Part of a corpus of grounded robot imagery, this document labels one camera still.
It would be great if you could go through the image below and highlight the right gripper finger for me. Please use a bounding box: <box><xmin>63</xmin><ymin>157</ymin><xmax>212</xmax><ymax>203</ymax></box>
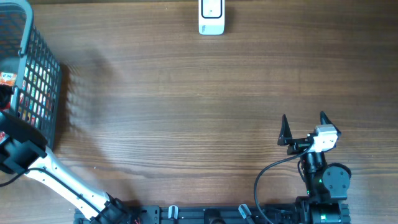
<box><xmin>277</xmin><ymin>114</ymin><xmax>293</xmax><ymax>146</ymax></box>
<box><xmin>320</xmin><ymin>111</ymin><xmax>341</xmax><ymax>136</ymax></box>

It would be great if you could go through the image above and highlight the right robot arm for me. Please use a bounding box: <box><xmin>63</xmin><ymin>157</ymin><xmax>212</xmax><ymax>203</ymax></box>
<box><xmin>277</xmin><ymin>112</ymin><xmax>351</xmax><ymax>224</ymax></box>

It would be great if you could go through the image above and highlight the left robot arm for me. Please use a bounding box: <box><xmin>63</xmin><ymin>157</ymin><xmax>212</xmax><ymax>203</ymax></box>
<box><xmin>1</xmin><ymin>85</ymin><xmax>133</xmax><ymax>223</ymax></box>

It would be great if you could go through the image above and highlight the white barcode scanner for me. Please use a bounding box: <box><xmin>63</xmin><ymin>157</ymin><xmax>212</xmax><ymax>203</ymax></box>
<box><xmin>198</xmin><ymin>0</ymin><xmax>226</xmax><ymax>35</ymax></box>

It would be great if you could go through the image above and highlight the grey plastic shopping basket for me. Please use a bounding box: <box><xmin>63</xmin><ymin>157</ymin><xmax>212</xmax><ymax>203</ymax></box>
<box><xmin>1</xmin><ymin>1</ymin><xmax>62</xmax><ymax>149</ymax></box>

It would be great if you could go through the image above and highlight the orange juice carton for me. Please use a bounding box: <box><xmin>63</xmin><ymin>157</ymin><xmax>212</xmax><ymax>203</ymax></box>
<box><xmin>0</xmin><ymin>72</ymin><xmax>17</xmax><ymax>86</ymax></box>

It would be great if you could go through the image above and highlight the right black cable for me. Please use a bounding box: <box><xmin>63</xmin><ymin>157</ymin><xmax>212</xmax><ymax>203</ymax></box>
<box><xmin>253</xmin><ymin>143</ymin><xmax>314</xmax><ymax>224</ymax></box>

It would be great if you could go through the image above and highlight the black cable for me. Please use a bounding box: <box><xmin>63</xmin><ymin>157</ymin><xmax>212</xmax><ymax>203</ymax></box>
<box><xmin>0</xmin><ymin>167</ymin><xmax>103</xmax><ymax>215</ymax></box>
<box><xmin>253</xmin><ymin>143</ymin><xmax>314</xmax><ymax>224</ymax></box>

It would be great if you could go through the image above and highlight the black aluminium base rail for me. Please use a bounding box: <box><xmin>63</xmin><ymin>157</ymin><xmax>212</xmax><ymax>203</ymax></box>
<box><xmin>73</xmin><ymin>203</ymin><xmax>352</xmax><ymax>224</ymax></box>

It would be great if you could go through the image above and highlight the left black cable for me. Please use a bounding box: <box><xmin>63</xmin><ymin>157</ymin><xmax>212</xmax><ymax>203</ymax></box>
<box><xmin>0</xmin><ymin>167</ymin><xmax>103</xmax><ymax>215</ymax></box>

